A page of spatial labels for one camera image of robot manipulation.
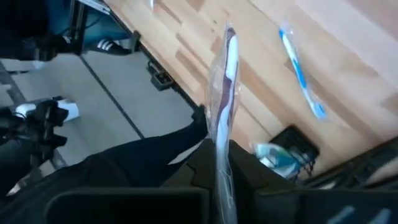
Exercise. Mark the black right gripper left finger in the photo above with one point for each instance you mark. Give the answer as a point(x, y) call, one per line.
point(186, 199)

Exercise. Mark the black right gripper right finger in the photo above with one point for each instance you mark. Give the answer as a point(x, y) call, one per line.
point(264, 199)

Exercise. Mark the blue white bagged toothbrush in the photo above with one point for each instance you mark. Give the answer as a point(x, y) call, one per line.
point(283, 165)
point(298, 71)

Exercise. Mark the teal white bagged toothbrush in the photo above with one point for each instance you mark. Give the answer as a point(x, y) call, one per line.
point(264, 151)

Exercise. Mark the purple white bagged toothbrush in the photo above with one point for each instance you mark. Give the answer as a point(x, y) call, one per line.
point(228, 77)

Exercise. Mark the black organizer basket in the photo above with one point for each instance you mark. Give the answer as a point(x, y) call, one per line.
point(298, 140)

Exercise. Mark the black chair base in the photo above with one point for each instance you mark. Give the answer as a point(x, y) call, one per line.
point(46, 127)

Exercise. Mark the black white striped shoe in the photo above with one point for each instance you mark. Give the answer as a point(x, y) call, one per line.
point(107, 46)

